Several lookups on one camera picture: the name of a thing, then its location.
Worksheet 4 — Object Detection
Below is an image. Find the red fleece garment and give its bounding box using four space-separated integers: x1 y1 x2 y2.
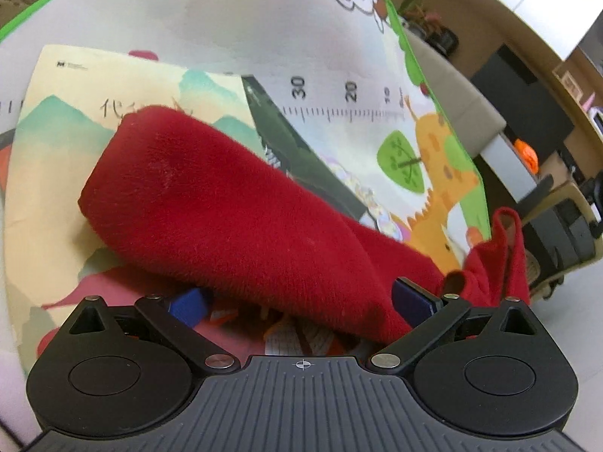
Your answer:
78 106 530 344

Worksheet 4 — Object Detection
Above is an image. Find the beige office chair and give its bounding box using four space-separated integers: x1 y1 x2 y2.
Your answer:
516 174 602 300

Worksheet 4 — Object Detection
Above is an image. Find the illustrated storage bag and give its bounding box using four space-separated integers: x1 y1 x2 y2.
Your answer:
2 44 407 373

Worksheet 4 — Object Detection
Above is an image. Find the black cabinet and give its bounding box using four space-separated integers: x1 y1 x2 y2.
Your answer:
471 45 574 165

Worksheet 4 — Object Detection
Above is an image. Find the beige sofa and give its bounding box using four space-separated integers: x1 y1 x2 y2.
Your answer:
405 30 506 157

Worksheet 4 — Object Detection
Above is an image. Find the orange object on desk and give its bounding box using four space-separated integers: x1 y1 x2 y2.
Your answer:
513 139 540 174

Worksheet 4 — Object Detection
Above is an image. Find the potted plant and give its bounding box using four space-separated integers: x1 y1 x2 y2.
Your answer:
398 0 459 59

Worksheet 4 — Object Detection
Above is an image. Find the colourful cartoon play mat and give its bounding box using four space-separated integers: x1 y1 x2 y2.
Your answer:
1 0 490 357

